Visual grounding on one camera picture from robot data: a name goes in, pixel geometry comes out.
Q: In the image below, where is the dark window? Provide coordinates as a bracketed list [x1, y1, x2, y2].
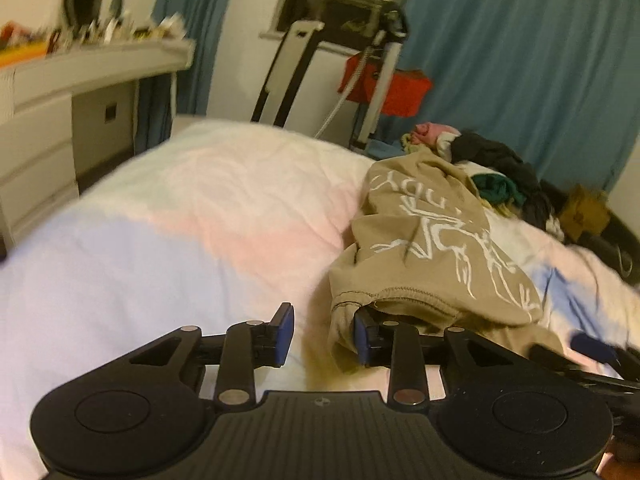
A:
[275, 0, 421, 52]

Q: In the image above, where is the clutter on desk top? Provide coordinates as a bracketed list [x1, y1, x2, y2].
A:
[1, 11, 186, 68]

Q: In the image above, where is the blue curtain left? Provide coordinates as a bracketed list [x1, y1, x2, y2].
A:
[134, 0, 229, 154]

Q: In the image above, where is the pile of mixed clothes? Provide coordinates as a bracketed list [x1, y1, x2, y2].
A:
[400, 122, 565, 242]

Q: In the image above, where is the blue curtain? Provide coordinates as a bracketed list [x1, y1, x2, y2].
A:
[134, 0, 229, 154]
[399, 0, 639, 191]

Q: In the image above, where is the blue curtain right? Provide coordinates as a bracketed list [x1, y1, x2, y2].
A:
[399, 0, 639, 191]

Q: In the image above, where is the pastel tie-dye duvet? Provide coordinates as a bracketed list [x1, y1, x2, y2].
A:
[1, 120, 639, 479]

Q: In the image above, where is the white desk with drawers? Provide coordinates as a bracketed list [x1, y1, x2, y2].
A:
[1, 39, 195, 250]

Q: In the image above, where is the beige printed t-shirt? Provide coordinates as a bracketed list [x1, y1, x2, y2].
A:
[329, 152, 563, 373]

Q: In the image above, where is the brown cardboard box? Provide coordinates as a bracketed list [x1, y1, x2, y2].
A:
[559, 184, 611, 243]

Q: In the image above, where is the white metal exercise frame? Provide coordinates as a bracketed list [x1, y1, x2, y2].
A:
[250, 0, 409, 154]

